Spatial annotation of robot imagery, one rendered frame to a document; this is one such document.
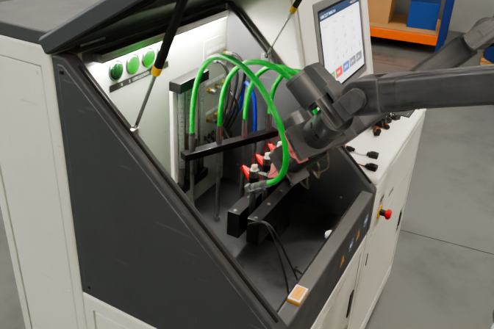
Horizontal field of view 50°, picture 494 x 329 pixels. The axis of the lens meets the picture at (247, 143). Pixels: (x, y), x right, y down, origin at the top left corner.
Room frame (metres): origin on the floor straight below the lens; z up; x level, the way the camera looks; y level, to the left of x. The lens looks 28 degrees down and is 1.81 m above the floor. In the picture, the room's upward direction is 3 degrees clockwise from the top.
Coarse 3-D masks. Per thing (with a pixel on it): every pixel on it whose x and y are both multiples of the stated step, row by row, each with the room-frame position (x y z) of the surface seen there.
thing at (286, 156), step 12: (228, 60) 1.18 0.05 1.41; (252, 72) 1.13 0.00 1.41; (192, 96) 1.30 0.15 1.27; (264, 96) 1.08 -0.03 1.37; (192, 108) 1.30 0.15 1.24; (192, 120) 1.30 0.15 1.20; (276, 120) 1.04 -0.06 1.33; (192, 132) 1.30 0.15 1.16; (288, 156) 1.02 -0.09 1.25; (276, 180) 1.03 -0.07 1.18
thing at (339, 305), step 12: (360, 252) 1.34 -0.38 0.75; (348, 264) 1.23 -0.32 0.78; (360, 264) 1.37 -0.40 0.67; (348, 276) 1.24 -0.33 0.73; (336, 288) 1.13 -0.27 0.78; (348, 288) 1.27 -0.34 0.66; (336, 300) 1.15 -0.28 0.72; (348, 300) 1.30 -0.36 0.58; (324, 312) 1.06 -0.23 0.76; (336, 312) 1.17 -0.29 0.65; (348, 312) 1.31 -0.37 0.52; (324, 324) 1.07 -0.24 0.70; (336, 324) 1.19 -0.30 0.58; (348, 324) 1.36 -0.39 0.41
